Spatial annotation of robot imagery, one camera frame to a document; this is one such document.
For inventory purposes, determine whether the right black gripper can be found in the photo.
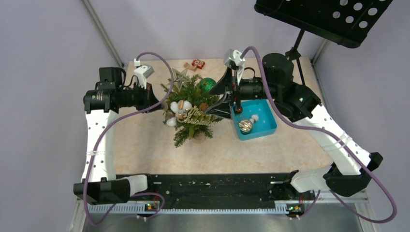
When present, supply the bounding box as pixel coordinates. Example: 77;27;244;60
205;66;279;119

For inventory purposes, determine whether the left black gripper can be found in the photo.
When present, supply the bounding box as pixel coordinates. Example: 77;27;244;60
117;80;163;113

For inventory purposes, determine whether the green glitter ball ornament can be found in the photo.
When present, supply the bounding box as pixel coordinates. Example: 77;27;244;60
198;77;217;92

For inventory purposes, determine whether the pine cone ornament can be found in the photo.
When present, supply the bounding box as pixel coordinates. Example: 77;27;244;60
199;102;209;112

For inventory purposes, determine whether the white cotton boll sprig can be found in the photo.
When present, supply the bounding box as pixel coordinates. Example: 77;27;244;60
165;100;192;127

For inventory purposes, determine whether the gold glitter word ornament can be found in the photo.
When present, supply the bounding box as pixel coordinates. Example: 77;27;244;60
176;106;216;126

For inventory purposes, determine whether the small green christmas tree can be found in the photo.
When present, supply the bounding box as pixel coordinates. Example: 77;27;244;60
161;74;222;147

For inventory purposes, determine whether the teal plastic tray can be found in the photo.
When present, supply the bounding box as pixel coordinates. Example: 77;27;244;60
231;100;278;141

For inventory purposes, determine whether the silver gold star topper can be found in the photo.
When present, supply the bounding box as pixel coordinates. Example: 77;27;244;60
166;68;192;90

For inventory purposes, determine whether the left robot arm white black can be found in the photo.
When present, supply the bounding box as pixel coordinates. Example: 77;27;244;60
73;65;161;205

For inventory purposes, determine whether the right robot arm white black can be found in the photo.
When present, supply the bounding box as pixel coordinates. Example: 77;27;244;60
206;50;383;199

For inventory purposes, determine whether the silver striped ball ornament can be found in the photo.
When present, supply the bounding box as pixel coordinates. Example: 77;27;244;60
238;118;254;134

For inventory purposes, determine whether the white cotton ball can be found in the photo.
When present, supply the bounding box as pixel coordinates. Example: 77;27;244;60
249;115;259;123

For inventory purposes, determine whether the red gift box ornament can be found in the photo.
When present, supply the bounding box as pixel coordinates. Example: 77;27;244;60
191;59;205;70

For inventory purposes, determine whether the small wooden block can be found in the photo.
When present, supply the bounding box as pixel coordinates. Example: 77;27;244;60
183;62;197;72

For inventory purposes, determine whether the black music stand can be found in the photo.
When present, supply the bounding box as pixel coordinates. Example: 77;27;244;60
254;0;394;86

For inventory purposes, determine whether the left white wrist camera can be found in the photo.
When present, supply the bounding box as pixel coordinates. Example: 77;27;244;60
133;59;154;89

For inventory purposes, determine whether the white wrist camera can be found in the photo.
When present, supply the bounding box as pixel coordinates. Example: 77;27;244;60
223;49;246;72
133;59;154;89

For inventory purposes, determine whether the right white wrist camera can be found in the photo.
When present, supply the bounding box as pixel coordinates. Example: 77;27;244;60
223;49;246;72

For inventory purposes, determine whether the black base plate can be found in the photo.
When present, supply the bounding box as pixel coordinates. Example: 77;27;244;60
146;173;314;210

